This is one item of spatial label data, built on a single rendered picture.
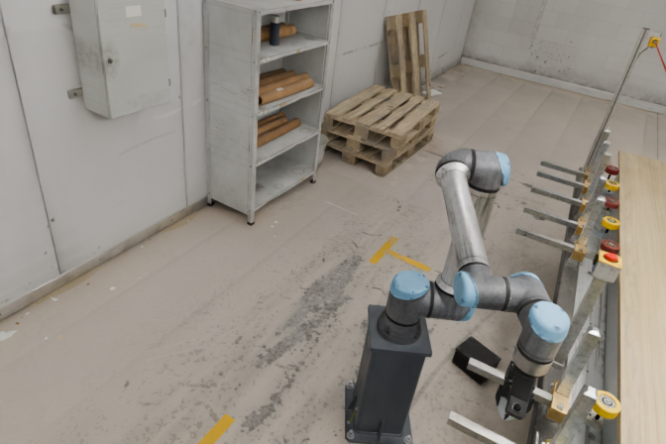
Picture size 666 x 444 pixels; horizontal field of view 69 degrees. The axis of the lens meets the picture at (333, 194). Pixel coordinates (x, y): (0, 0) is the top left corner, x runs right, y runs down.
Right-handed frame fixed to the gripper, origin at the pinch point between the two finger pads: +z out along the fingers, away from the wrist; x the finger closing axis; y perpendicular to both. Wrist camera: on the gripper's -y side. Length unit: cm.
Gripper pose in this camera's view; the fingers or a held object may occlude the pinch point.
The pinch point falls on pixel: (504, 418)
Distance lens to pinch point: 151.0
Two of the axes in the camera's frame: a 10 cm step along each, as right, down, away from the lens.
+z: -1.1, 8.6, 5.0
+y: 4.5, -4.1, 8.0
